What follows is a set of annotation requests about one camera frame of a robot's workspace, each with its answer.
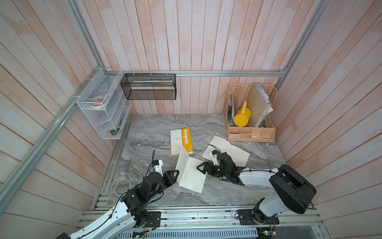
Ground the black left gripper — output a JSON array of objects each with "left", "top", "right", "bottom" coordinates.
[{"left": 147, "top": 170, "right": 180, "bottom": 201}]

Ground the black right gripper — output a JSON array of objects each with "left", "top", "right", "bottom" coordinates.
[{"left": 196, "top": 162, "right": 229, "bottom": 178}]

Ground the white orange Notebook notebook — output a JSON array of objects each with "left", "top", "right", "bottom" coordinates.
[
  {"left": 170, "top": 128, "right": 193, "bottom": 156},
  {"left": 176, "top": 146, "right": 206, "bottom": 193}
]

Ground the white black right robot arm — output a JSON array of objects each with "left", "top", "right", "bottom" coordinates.
[{"left": 197, "top": 150, "right": 317, "bottom": 225}]

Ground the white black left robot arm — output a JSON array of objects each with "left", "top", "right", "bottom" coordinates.
[{"left": 57, "top": 170, "right": 179, "bottom": 239}]

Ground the white tape roll on table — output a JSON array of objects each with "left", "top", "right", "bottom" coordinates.
[{"left": 114, "top": 179, "right": 132, "bottom": 196}]

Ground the grey book in organizer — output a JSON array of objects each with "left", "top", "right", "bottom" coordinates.
[{"left": 227, "top": 95, "right": 236, "bottom": 126}]

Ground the yellow plastic watering can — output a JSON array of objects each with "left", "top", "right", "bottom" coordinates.
[{"left": 234, "top": 101, "right": 252, "bottom": 127}]

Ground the beige plastic desk organizer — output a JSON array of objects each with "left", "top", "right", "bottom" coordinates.
[{"left": 222, "top": 83, "right": 278, "bottom": 142}]

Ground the beige folder in organizer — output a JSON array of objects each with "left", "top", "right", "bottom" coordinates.
[{"left": 249, "top": 83, "right": 273, "bottom": 127}]

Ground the tape roll on shelf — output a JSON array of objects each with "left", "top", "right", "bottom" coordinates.
[{"left": 89, "top": 95, "right": 109, "bottom": 109}]

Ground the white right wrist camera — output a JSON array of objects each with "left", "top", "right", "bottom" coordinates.
[{"left": 210, "top": 150, "right": 220, "bottom": 165}]

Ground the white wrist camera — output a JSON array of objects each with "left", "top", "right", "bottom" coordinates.
[
  {"left": 210, "top": 150, "right": 220, "bottom": 165},
  {"left": 152, "top": 160, "right": 163, "bottom": 176}
]

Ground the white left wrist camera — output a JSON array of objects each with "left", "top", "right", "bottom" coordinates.
[{"left": 152, "top": 160, "right": 163, "bottom": 176}]

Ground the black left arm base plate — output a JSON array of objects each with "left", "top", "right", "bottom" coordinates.
[{"left": 135, "top": 211, "right": 161, "bottom": 228}]

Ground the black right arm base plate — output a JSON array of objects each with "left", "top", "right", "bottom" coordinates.
[{"left": 234, "top": 208, "right": 280, "bottom": 226}]

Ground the black mesh wall basket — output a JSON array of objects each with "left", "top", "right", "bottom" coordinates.
[{"left": 120, "top": 73, "right": 177, "bottom": 101}]

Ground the white wire mesh shelf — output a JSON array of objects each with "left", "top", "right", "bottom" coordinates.
[{"left": 77, "top": 68, "right": 131, "bottom": 139}]

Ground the horizontal aluminium wall rail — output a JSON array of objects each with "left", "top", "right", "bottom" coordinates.
[{"left": 106, "top": 68, "right": 286, "bottom": 77}]

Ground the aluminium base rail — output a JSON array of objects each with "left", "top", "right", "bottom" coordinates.
[{"left": 96, "top": 205, "right": 323, "bottom": 230}]

